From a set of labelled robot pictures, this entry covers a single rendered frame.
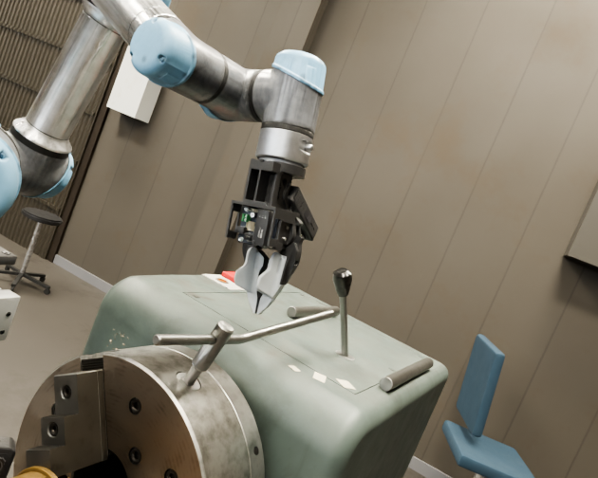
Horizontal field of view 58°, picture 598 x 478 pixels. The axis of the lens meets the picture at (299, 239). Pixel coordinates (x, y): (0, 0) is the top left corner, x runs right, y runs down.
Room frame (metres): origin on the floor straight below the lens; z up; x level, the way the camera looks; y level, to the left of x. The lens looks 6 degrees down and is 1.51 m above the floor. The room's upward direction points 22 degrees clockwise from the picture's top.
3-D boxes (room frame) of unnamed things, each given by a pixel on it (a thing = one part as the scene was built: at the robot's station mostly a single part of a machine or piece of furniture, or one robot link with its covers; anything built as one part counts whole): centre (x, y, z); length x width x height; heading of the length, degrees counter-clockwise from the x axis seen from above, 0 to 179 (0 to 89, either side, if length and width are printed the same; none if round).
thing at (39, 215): (3.98, 1.82, 0.28); 0.47 x 0.45 x 0.56; 72
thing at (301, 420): (1.02, -0.08, 1.06); 0.59 x 0.48 x 0.39; 153
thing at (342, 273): (0.88, -0.09, 1.38); 0.04 x 0.03 x 0.05; 153
